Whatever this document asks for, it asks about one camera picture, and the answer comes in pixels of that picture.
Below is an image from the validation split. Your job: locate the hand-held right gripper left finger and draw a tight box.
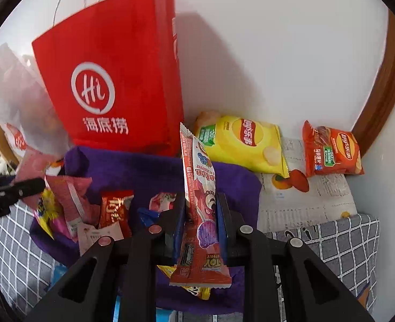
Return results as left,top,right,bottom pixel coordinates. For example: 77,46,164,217
24,193,186,322

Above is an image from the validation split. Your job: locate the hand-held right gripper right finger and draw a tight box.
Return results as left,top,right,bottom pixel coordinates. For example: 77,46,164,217
217,193,376,322

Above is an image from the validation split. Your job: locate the small red and white candy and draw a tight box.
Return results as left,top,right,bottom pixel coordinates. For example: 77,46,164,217
149,192,178,213

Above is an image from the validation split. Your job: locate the small blue candy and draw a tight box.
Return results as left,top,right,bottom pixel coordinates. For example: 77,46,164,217
137,207,161,227

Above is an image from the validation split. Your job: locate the pink and yellow snack packet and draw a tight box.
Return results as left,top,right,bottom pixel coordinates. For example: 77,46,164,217
33,188,69,241

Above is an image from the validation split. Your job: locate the long red cartoon snack packet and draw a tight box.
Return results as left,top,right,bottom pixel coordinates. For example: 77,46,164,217
169,122,233,289

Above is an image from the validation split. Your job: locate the pink silver-striped snack packet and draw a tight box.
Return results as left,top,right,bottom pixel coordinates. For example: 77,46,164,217
46,175,101,239

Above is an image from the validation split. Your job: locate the small red snack packet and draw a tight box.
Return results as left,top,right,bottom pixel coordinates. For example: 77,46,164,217
99,190,135,241

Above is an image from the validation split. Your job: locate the pink and white snack packet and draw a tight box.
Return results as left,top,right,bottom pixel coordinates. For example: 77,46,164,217
77,223,115,257

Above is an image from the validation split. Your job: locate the purple towel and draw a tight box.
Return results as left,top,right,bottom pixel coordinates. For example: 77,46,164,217
30,146,263,313

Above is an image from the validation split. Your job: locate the white plastic bag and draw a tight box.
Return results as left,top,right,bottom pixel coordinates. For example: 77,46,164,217
0,42,72,162

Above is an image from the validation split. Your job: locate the yellow chips bag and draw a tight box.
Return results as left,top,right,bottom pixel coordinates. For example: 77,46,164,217
194,111,289,179

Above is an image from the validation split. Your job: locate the blue tissue pack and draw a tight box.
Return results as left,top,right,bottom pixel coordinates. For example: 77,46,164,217
48,264,178,322

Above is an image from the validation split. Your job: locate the grey checked blanket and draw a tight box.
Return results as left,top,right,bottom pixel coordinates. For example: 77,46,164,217
0,204,381,322

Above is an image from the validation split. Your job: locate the orange chips bag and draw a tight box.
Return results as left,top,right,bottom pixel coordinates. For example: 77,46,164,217
302,120,365,178

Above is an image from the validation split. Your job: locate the red paper bag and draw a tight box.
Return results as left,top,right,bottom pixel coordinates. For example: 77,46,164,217
32,0,185,157

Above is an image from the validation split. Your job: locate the brown wooden door frame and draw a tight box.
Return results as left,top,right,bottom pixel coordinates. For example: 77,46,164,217
352,8,395,159

